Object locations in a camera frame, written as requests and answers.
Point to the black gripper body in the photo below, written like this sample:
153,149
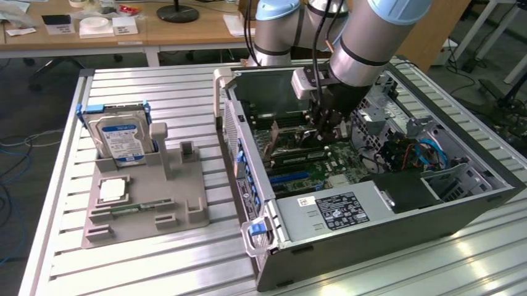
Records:
342,100

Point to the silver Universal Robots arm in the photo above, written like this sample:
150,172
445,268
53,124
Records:
370,46

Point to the silver drive cage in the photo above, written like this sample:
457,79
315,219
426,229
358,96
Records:
377,123

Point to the silver chipset heatsink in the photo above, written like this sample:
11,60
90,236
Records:
339,180

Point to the blue expansion slot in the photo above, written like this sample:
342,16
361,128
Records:
289,177

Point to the blue card retention clip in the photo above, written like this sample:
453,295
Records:
238,151
247,174
254,198

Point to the black plastic shroud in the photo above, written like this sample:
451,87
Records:
406,191

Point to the silver power supply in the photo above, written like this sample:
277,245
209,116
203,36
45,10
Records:
297,222

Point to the wooden cabinet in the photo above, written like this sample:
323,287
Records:
437,31

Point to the silver disk bay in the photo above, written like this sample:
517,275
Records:
461,185

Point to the white paper stack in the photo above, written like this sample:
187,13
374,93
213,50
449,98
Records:
235,26

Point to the open grey PC case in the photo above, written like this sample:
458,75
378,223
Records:
370,246

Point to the black floor stand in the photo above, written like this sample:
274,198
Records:
509,92

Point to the grey plastic parts rack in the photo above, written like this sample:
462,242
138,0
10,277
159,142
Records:
181,197

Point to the wooden desk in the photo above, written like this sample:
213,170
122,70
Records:
186,34

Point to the hard disk with blue carrier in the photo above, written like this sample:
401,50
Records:
119,135

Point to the black round lamp base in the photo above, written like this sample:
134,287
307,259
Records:
178,13

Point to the green RAM stick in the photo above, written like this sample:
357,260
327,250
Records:
137,208

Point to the silver CPU chip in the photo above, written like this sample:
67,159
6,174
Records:
113,190

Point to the plain white box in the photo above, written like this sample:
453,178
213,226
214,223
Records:
126,26

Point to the red packet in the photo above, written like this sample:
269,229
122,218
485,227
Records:
129,9

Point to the white box with round dish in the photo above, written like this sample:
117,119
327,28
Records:
97,29

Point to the black chair base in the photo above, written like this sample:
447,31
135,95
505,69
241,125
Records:
46,67

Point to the tape roll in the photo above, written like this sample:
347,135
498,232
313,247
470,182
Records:
78,3

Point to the white box with black lid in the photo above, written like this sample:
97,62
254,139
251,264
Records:
59,24

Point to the white paper card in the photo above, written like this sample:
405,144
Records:
21,31

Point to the clear plastic bag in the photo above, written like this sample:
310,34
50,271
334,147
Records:
16,13

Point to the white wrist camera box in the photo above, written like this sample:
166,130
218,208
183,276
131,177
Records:
302,86

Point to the white desk frame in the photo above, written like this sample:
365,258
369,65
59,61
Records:
490,27

